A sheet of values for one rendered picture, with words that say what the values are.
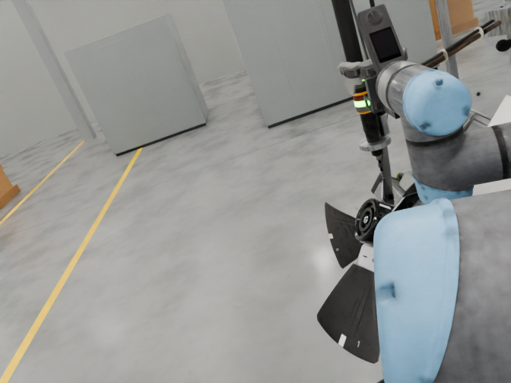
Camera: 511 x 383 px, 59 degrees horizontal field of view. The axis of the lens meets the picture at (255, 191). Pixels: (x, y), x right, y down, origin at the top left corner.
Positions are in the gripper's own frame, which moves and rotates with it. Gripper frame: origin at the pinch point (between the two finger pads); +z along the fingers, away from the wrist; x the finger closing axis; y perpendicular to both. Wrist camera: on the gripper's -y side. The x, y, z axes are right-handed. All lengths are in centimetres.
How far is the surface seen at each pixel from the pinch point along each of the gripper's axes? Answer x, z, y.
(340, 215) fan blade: -9, 36, 52
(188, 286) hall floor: -122, 210, 167
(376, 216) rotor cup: -3.0, 11.6, 41.4
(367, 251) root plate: -7, 15, 53
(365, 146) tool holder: -2.8, 4.8, 19.7
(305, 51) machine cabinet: 55, 553, 80
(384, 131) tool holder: 2.4, 6.8, 18.7
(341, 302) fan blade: -18, 13, 65
